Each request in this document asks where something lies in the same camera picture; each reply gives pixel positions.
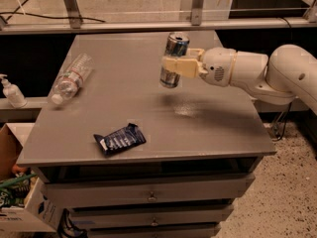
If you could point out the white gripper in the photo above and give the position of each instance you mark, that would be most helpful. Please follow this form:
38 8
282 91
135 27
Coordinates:
217 65

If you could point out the red bull can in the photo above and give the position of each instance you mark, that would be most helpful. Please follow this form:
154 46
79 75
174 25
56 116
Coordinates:
176 46

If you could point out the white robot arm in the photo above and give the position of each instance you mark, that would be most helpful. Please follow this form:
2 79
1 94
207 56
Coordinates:
290 72

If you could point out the dark blue rxbar wrapper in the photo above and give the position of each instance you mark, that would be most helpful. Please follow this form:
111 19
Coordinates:
121 140

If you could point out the grey drawer cabinet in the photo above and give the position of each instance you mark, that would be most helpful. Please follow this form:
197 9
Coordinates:
203 144

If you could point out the clear plastic water bottle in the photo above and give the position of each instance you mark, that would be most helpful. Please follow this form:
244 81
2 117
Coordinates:
72 79

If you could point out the white pump dispenser bottle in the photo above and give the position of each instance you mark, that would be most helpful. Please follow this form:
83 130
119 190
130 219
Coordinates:
13 93

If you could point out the cardboard box with items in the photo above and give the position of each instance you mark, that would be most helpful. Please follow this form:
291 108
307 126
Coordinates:
23 207

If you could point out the metal frame rail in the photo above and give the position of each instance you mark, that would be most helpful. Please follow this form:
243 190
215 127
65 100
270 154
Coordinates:
88 16

